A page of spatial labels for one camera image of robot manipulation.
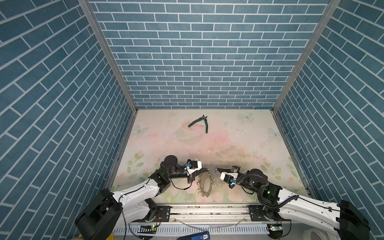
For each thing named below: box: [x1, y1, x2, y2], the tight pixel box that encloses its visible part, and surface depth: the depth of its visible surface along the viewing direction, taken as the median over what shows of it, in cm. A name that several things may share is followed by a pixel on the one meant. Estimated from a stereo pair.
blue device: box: [176, 231, 211, 240], surface depth 67 cm
